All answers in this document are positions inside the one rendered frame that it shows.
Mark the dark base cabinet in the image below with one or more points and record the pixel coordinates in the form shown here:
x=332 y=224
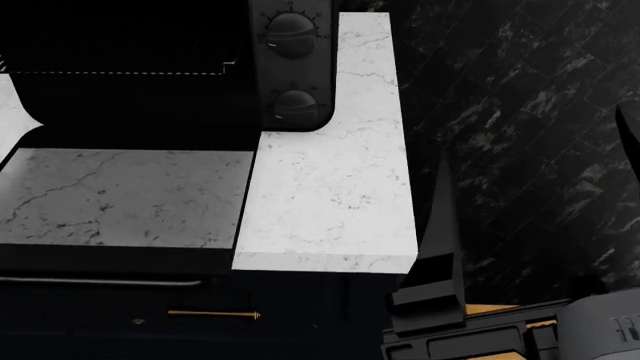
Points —
x=300 y=322

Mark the glass toaster oven door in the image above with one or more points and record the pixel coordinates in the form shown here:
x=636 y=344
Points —
x=125 y=195

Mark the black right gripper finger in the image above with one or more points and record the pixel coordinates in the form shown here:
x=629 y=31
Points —
x=442 y=243
x=631 y=142

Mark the black toaster oven body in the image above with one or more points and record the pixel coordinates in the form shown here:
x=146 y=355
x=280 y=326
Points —
x=292 y=75

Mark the large black oven knob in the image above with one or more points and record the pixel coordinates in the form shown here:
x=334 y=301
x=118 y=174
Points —
x=291 y=34

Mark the small black oven knob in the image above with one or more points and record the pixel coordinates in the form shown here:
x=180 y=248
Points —
x=296 y=107

